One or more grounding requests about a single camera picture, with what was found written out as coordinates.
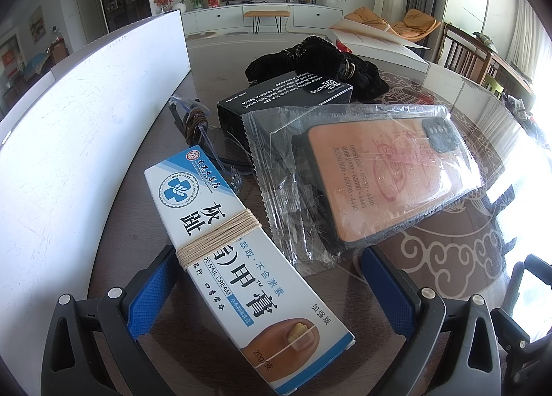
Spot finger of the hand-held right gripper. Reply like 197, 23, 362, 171
511, 253, 552, 336

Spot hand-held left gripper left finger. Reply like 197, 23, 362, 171
41, 245, 190, 396

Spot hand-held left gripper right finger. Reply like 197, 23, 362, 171
360, 245, 524, 396

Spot beige twine bundle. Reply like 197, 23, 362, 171
175, 207, 260, 271

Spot orange phone case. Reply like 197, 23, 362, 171
291, 117, 484, 255

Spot white blue nail cream box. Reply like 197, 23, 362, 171
144, 147, 356, 396

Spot white storage box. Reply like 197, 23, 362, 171
0, 9, 193, 379

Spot brown cord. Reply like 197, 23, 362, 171
169, 94, 255, 190

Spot black cardboard box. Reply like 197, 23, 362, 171
216, 70, 354, 149

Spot pile of small items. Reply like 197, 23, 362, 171
502, 94, 540, 123

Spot wooden side table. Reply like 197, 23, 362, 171
474, 29, 538, 108

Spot dark wooden chair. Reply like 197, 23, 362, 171
435, 23, 494, 80

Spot white flat cardboard box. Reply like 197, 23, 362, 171
327, 19, 432, 70

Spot black furry cloth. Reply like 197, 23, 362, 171
244, 35, 389, 100

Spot sheer window curtain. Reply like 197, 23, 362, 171
504, 0, 542, 73

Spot teal patterned chair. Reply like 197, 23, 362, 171
23, 53, 48, 78

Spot orange lounge chair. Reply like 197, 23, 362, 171
344, 8, 441, 43

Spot white television cabinet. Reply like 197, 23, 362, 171
181, 1, 376, 37

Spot wooden bench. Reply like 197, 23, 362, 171
243, 10, 290, 33

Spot framed wall painting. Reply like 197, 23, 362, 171
28, 6, 45, 41

